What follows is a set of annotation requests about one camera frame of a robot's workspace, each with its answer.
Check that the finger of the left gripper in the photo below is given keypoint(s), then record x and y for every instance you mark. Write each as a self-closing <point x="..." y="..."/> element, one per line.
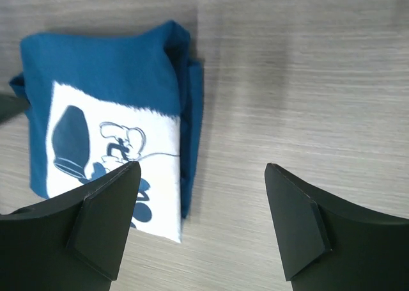
<point x="11" y="106"/>

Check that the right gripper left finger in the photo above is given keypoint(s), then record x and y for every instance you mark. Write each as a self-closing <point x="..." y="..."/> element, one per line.
<point x="74" y="241"/>

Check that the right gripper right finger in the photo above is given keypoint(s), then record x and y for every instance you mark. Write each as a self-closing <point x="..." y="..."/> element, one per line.
<point x="328" y="243"/>

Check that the dark blue t shirt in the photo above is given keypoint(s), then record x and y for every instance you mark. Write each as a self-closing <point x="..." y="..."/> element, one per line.
<point x="97" y="103"/>

